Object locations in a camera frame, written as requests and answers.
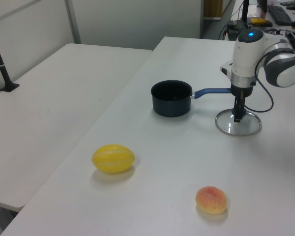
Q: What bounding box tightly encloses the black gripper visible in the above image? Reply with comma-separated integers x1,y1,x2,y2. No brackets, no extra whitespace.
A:
230,83,254,123

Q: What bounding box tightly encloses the glass lid blue knob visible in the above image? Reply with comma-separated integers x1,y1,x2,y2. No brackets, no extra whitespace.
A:
215,109,263,137

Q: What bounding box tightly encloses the dark blue saucepan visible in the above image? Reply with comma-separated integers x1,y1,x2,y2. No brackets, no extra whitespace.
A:
150,80,233,118

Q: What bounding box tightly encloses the black electronics box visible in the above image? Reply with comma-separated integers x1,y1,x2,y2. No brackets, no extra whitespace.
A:
226,20,248,41

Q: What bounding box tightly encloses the toy peach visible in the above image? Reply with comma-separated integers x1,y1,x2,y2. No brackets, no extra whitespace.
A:
195,185,228,215

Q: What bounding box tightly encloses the thin black pole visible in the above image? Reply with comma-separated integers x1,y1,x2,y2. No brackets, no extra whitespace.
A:
240,0,250,24

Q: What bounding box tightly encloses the black computer keyboard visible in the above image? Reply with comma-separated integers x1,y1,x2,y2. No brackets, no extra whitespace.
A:
268,5,292,25

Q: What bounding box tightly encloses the tan wooden cabinet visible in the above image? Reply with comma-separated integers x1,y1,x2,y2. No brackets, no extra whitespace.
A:
202,0,225,20

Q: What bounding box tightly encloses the yellow striped toy melon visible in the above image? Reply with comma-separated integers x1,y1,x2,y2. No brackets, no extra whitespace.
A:
91,144,136,175

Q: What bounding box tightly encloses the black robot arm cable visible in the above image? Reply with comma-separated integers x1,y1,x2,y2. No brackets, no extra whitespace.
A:
243,52,274,114

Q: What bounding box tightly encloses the black camera stand pole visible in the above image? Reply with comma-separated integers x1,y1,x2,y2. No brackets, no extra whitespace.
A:
0,24,20,93

